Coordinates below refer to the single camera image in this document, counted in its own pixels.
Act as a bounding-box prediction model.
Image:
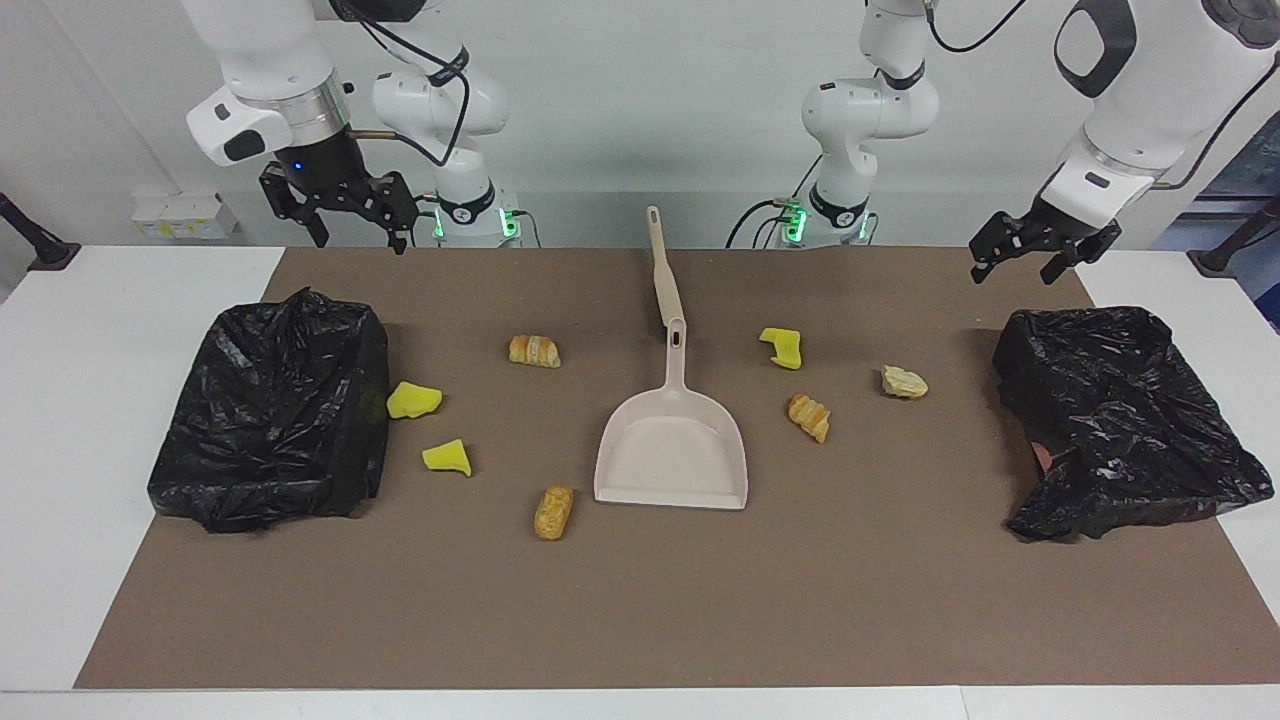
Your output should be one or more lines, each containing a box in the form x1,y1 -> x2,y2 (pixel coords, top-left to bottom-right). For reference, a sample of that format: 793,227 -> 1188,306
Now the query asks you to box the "blue grey cabinet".
1150,110 -> 1280,333

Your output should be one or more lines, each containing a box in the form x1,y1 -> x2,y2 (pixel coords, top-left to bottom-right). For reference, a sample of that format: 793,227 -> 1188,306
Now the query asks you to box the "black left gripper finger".
1040,225 -> 1123,286
968,212 -> 1036,284

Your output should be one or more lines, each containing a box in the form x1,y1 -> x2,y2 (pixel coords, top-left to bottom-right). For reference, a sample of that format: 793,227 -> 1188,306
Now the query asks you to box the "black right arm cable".
345,12 -> 473,169

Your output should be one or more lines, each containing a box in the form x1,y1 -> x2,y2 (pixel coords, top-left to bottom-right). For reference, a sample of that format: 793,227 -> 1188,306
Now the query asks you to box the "black bag lined trash bin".
993,306 -> 1275,542
148,287 -> 391,533

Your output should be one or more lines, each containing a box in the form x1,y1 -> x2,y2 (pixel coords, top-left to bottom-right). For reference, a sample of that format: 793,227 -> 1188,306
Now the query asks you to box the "beige plastic dustpan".
594,318 -> 749,511

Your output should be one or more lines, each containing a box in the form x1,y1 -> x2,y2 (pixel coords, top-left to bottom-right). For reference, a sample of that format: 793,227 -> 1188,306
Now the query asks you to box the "brown oblong bread roll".
533,485 -> 576,542

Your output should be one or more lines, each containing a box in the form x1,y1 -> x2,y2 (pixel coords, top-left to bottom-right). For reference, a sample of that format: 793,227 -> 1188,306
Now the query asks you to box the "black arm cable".
345,12 -> 473,169
925,0 -> 1280,191

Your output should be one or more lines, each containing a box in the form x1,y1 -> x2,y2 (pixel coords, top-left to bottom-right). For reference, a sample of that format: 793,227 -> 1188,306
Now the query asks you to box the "brown table mat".
75,247 -> 1280,689

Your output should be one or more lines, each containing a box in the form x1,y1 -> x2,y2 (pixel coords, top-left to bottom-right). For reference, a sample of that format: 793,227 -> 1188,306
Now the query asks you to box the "yellow sponge piece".
422,439 -> 473,478
387,381 -> 443,420
758,327 -> 804,371

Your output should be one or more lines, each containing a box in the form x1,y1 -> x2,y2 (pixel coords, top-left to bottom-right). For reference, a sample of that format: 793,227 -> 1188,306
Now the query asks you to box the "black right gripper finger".
259,163 -> 331,249
372,172 -> 419,254

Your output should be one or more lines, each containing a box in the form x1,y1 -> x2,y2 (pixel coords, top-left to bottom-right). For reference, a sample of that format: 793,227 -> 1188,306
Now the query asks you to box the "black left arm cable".
925,0 -> 1280,191

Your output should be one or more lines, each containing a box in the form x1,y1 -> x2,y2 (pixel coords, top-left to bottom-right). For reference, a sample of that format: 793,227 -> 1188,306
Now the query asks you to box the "white wall socket box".
131,192 -> 241,241

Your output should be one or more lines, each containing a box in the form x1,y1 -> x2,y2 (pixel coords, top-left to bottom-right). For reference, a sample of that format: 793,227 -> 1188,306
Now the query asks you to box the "beige hand brush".
645,206 -> 687,331

